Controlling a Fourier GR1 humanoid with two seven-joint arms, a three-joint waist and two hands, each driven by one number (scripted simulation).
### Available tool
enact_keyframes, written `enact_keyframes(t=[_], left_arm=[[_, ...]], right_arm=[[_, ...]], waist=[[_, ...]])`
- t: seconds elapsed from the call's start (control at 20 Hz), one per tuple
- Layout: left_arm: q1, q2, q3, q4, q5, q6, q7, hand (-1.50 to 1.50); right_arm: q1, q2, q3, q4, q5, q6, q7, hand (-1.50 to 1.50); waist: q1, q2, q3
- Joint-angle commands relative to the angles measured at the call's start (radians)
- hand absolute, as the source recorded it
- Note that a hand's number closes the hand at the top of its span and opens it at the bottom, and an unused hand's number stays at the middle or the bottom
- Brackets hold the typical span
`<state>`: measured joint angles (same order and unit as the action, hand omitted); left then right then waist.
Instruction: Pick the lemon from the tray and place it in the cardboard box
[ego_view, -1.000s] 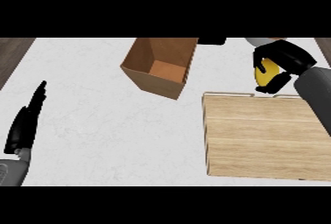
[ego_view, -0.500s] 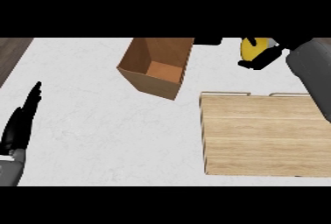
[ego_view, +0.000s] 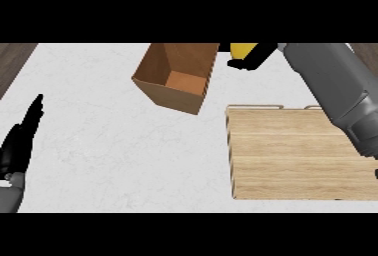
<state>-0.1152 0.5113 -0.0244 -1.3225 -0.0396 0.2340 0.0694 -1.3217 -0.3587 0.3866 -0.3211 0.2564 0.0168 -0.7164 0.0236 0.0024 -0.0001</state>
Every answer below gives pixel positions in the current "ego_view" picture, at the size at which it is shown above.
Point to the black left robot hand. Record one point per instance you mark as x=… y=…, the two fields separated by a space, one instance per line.
x=20 y=143

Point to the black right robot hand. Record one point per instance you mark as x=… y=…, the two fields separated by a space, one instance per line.
x=256 y=56

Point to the yellow lemon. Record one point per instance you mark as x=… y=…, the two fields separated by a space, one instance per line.
x=242 y=50

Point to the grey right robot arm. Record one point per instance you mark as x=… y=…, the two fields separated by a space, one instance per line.
x=337 y=90

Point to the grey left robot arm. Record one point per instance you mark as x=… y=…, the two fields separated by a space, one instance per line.
x=9 y=195

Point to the brown cardboard box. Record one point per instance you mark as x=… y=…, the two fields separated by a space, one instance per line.
x=177 y=76

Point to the pale wooden tray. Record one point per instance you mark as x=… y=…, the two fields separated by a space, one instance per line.
x=300 y=153

